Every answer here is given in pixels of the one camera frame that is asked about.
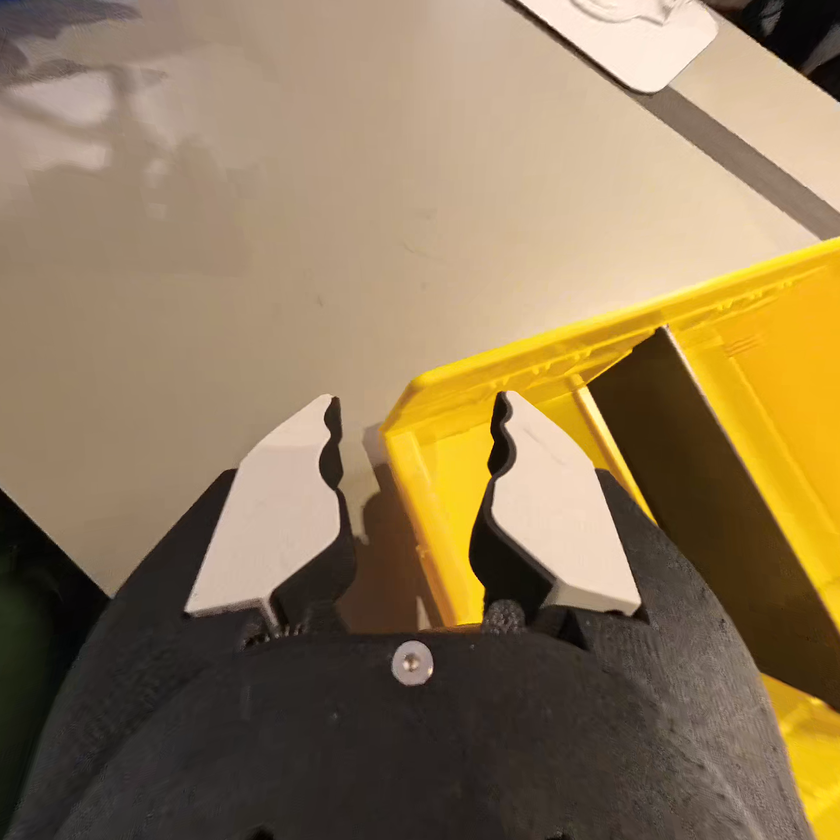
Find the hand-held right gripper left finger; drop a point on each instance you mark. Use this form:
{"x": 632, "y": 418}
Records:
{"x": 275, "y": 518}

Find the yellow plastic bin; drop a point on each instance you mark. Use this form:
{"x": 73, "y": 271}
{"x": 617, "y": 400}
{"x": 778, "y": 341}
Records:
{"x": 787, "y": 394}

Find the white laminated instruction sheet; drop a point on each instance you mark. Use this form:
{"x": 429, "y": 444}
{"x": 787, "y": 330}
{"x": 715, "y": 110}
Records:
{"x": 630, "y": 52}

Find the dark grey divider panel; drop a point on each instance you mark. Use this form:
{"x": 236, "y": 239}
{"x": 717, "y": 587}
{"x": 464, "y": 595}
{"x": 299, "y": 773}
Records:
{"x": 709, "y": 525}

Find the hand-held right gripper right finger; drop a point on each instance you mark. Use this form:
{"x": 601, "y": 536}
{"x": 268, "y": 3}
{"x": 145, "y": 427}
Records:
{"x": 564, "y": 518}

